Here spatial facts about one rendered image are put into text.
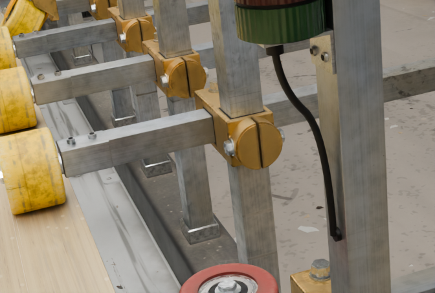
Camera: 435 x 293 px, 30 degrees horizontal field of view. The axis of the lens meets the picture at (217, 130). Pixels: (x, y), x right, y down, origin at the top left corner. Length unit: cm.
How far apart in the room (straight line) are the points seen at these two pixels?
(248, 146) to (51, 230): 21
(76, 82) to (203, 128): 27
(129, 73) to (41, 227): 33
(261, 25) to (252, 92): 30
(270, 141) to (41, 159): 22
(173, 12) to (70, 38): 32
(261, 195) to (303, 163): 217
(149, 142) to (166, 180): 50
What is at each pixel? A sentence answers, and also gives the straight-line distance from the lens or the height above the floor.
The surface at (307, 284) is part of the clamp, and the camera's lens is 72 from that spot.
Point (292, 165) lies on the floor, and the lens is 302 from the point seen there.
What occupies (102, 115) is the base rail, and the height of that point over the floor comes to 70.
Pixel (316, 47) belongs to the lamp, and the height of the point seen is 110.
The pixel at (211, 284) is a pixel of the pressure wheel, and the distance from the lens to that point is 67.
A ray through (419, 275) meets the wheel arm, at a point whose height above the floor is 86.
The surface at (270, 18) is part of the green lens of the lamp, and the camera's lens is 52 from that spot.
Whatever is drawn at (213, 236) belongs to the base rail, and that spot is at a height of 70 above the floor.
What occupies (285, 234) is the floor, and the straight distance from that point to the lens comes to 257.
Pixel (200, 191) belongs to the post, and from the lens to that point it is 112.
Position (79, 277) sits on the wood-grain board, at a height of 90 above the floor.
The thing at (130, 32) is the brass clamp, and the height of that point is 96.
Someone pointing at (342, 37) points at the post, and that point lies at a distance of 55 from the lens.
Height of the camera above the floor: 126
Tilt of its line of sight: 22 degrees down
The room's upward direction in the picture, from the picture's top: 7 degrees counter-clockwise
